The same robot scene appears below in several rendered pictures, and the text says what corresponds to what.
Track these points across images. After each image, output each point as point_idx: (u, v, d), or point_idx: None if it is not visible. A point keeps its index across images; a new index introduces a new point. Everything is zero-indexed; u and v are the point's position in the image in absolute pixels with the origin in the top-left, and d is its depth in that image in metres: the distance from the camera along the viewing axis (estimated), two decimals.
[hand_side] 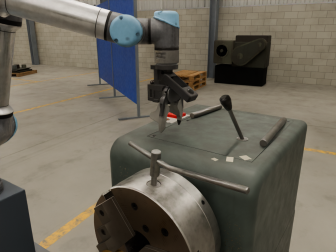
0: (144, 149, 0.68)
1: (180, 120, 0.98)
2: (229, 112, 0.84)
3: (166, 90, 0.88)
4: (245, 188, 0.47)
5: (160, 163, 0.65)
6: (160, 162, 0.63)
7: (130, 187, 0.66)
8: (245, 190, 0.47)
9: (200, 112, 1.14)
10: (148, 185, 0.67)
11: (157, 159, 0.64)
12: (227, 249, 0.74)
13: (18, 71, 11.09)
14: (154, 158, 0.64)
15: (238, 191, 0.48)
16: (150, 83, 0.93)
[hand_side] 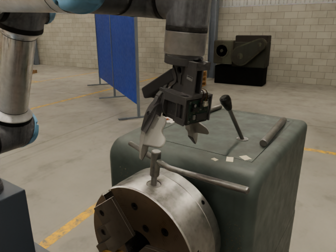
0: None
1: (143, 147, 0.57)
2: (229, 112, 0.84)
3: None
4: (245, 188, 0.47)
5: (160, 163, 0.65)
6: (160, 162, 0.63)
7: (130, 187, 0.66)
8: (245, 190, 0.47)
9: None
10: (148, 185, 0.67)
11: (157, 159, 0.64)
12: (227, 249, 0.74)
13: None
14: (154, 158, 0.64)
15: (238, 191, 0.48)
16: (206, 94, 0.53)
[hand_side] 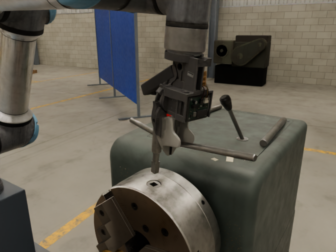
0: (146, 125, 0.66)
1: None
2: (229, 112, 0.84)
3: None
4: (252, 155, 0.45)
5: None
6: None
7: (130, 187, 0.66)
8: (252, 157, 0.45)
9: None
10: (148, 185, 0.67)
11: None
12: (227, 249, 0.74)
13: None
14: None
15: (245, 159, 0.46)
16: (207, 91, 0.53)
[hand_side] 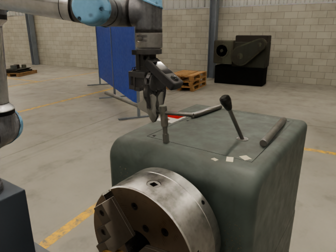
0: (175, 113, 0.82)
1: (157, 115, 0.87)
2: (229, 112, 0.84)
3: (148, 77, 0.80)
4: (106, 91, 0.97)
5: (159, 113, 0.85)
6: (158, 110, 0.86)
7: (130, 187, 0.66)
8: (106, 91, 0.97)
9: (200, 112, 1.14)
10: (148, 185, 0.67)
11: None
12: (227, 249, 0.74)
13: (18, 71, 11.09)
14: None
15: (109, 94, 0.96)
16: (132, 70, 0.85)
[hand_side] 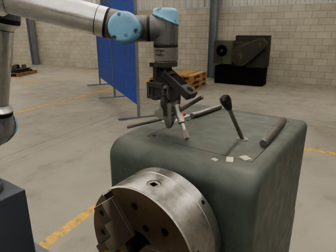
0: (188, 103, 0.89)
1: (172, 122, 0.95)
2: (229, 112, 0.84)
3: (165, 88, 0.88)
4: (128, 125, 1.07)
5: (174, 114, 0.92)
6: (174, 113, 0.94)
7: (130, 187, 0.66)
8: (129, 126, 1.07)
9: (200, 112, 1.14)
10: (148, 185, 0.67)
11: None
12: (227, 249, 0.74)
13: (18, 71, 11.09)
14: None
15: (131, 127, 1.06)
16: (149, 81, 0.93)
